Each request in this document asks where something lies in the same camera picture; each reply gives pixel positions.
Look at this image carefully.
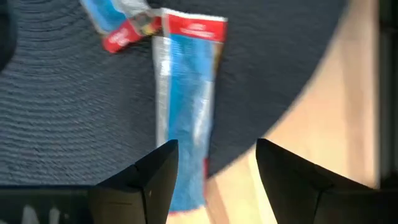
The black metal table frame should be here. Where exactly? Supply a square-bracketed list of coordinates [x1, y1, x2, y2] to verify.
[377, 0, 398, 189]

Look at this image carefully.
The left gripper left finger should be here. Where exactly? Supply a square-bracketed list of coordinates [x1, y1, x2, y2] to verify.
[88, 139, 180, 224]

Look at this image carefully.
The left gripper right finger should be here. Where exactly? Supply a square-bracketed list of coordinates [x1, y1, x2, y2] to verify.
[255, 138, 374, 224]

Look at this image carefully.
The round dark woven placemat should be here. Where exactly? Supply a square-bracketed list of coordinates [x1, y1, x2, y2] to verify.
[0, 0, 349, 187]

